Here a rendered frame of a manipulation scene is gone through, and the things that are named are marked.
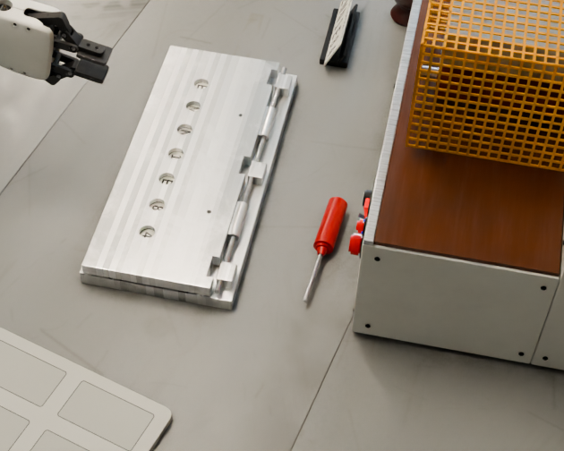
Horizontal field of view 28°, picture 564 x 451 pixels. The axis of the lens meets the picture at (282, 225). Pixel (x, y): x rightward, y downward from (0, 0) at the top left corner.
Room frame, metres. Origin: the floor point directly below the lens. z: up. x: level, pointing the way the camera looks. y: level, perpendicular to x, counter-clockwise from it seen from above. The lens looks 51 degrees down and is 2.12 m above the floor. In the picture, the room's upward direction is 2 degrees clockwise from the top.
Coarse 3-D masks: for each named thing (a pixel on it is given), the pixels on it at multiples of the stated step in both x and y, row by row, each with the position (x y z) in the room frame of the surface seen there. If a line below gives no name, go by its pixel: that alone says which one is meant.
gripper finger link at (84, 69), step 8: (64, 64) 1.12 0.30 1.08; (72, 64) 1.11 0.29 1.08; (80, 64) 1.11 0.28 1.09; (88, 64) 1.11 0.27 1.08; (96, 64) 1.12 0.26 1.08; (56, 72) 1.11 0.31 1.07; (80, 72) 1.10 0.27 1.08; (88, 72) 1.10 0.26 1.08; (96, 72) 1.10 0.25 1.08; (104, 72) 1.11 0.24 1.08; (96, 80) 1.09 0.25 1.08
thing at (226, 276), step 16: (272, 80) 1.27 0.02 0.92; (288, 80) 1.25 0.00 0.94; (272, 96) 1.23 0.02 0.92; (288, 96) 1.24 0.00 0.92; (288, 112) 1.22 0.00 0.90; (272, 128) 1.17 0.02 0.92; (272, 144) 1.13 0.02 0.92; (256, 160) 1.09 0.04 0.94; (272, 160) 1.10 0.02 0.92; (256, 176) 1.05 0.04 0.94; (256, 192) 1.04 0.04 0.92; (256, 208) 1.01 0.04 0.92; (256, 224) 1.00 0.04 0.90; (240, 240) 0.95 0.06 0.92; (224, 256) 0.92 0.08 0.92; (240, 256) 0.92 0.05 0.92; (80, 272) 0.89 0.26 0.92; (224, 272) 0.88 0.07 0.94; (240, 272) 0.90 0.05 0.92; (128, 288) 0.87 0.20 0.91; (144, 288) 0.87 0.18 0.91; (160, 288) 0.87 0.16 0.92; (224, 288) 0.87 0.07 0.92; (208, 304) 0.86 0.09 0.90; (224, 304) 0.85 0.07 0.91
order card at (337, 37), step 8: (344, 0) 1.45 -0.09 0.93; (352, 0) 1.41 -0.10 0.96; (344, 8) 1.42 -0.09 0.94; (344, 16) 1.39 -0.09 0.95; (336, 24) 1.40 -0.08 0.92; (344, 24) 1.36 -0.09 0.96; (336, 32) 1.37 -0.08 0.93; (336, 40) 1.34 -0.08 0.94; (328, 48) 1.35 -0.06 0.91; (336, 48) 1.31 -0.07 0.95; (328, 56) 1.32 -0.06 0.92
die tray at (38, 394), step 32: (0, 352) 0.77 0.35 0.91; (32, 352) 0.77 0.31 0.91; (0, 384) 0.72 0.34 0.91; (32, 384) 0.72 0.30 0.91; (64, 384) 0.72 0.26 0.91; (96, 384) 0.72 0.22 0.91; (0, 416) 0.68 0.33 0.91; (32, 416) 0.68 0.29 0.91; (64, 416) 0.68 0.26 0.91; (96, 416) 0.68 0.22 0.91; (128, 416) 0.68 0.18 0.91; (160, 416) 0.68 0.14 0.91; (0, 448) 0.63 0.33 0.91; (32, 448) 0.63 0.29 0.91; (64, 448) 0.63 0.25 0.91; (96, 448) 0.64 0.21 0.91; (128, 448) 0.64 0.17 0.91
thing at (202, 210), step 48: (192, 96) 1.21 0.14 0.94; (240, 96) 1.21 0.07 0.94; (144, 144) 1.11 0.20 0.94; (192, 144) 1.11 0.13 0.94; (240, 144) 1.11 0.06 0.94; (144, 192) 1.01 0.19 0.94; (192, 192) 1.02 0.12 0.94; (240, 192) 1.02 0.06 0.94; (96, 240) 0.93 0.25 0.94; (144, 240) 0.93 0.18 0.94; (192, 240) 0.93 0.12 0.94; (192, 288) 0.86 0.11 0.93
